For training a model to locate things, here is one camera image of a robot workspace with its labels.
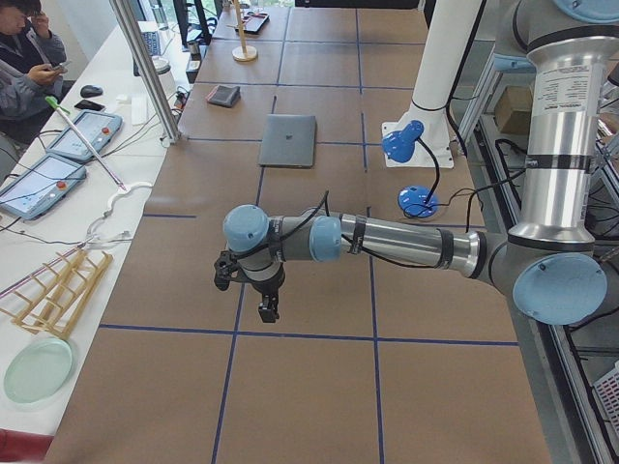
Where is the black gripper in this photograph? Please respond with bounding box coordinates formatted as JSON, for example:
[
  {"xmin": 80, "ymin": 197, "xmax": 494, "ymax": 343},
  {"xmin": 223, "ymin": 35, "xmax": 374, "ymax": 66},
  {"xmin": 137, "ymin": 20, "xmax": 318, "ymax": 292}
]
[{"xmin": 243, "ymin": 263, "xmax": 285, "ymax": 324}]

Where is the grey laptop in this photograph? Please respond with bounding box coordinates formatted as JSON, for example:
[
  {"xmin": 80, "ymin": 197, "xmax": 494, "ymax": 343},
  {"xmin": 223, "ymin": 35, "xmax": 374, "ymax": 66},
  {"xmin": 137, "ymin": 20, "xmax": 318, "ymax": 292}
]
[{"xmin": 258, "ymin": 114, "xmax": 316, "ymax": 168}]

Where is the blue desk lamp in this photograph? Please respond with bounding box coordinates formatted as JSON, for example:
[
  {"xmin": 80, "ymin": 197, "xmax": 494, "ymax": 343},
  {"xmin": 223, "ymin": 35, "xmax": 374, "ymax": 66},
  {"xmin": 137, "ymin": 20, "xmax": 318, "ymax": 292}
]
[{"xmin": 381, "ymin": 120, "xmax": 441, "ymax": 218}]

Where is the grey folded cloth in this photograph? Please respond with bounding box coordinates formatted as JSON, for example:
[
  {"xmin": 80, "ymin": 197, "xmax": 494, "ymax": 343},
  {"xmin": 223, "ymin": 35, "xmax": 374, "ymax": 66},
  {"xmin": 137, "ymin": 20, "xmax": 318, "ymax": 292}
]
[{"xmin": 206, "ymin": 85, "xmax": 241, "ymax": 108}]

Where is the wooden dish rack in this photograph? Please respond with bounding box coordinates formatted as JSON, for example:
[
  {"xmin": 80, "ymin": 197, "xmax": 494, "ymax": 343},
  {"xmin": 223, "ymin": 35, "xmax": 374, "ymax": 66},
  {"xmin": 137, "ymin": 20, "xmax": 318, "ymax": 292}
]
[{"xmin": 1, "ymin": 247, "xmax": 113, "ymax": 340}]

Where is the pale green plate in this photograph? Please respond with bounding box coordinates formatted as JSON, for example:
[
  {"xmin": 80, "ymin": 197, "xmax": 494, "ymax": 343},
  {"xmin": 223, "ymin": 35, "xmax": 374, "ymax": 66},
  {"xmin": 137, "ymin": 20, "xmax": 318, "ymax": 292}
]
[{"xmin": 3, "ymin": 337, "xmax": 74, "ymax": 404}]

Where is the upper teach pendant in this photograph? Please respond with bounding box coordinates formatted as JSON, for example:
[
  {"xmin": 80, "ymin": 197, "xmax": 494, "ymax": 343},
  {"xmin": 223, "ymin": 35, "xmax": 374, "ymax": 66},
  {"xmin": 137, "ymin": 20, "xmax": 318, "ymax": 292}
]
[{"xmin": 46, "ymin": 110, "xmax": 124, "ymax": 162}]

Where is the teach pendant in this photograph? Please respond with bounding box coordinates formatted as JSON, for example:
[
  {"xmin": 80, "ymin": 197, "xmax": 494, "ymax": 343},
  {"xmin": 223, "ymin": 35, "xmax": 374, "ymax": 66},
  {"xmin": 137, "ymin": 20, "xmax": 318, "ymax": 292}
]
[
  {"xmin": 1, "ymin": 154, "xmax": 86, "ymax": 220},
  {"xmin": 46, "ymin": 110, "xmax": 124, "ymax": 162}
]

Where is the wooden mug tree stand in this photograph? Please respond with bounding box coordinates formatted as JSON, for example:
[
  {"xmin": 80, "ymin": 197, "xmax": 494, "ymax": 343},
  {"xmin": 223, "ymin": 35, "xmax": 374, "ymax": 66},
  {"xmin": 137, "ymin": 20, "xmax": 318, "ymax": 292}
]
[{"xmin": 230, "ymin": 0, "xmax": 258, "ymax": 63}]

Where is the lower teach pendant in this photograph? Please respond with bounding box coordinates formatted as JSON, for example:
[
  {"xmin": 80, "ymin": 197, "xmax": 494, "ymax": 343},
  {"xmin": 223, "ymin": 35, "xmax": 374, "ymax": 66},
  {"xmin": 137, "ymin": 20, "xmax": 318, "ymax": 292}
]
[{"xmin": 1, "ymin": 154, "xmax": 86, "ymax": 220}]

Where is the black computer mouse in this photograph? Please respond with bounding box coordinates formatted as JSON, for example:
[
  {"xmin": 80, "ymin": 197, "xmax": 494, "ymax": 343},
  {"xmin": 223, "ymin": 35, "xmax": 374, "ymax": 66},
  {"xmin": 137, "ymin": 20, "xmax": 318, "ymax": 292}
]
[{"xmin": 80, "ymin": 85, "xmax": 103, "ymax": 99}]

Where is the seated person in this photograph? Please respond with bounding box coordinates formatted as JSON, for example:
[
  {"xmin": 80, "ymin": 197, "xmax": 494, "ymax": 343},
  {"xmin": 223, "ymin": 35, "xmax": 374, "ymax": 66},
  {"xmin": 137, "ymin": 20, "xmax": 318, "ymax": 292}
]
[{"xmin": 1, "ymin": 1, "xmax": 68, "ymax": 144}]

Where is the grey plastic basket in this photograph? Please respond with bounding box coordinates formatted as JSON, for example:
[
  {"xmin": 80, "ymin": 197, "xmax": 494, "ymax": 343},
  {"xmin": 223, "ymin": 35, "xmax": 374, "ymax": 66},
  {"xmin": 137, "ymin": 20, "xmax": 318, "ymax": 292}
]
[{"xmin": 593, "ymin": 362, "xmax": 619, "ymax": 434}]

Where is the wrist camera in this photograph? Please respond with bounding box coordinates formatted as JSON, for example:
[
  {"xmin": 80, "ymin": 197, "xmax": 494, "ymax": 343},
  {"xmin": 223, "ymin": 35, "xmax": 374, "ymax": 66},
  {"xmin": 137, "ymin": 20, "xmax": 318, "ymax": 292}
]
[{"xmin": 214, "ymin": 250, "xmax": 245, "ymax": 291}]

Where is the aluminium frame post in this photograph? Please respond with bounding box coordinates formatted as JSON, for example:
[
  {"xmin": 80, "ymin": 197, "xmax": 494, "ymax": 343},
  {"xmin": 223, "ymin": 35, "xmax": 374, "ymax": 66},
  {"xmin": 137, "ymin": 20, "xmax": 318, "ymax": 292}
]
[{"xmin": 109, "ymin": 0, "xmax": 181, "ymax": 145}]

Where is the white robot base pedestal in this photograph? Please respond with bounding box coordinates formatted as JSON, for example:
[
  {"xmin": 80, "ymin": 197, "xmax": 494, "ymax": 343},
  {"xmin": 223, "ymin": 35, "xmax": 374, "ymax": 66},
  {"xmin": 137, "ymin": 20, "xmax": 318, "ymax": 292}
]
[{"xmin": 382, "ymin": 0, "xmax": 485, "ymax": 168}]

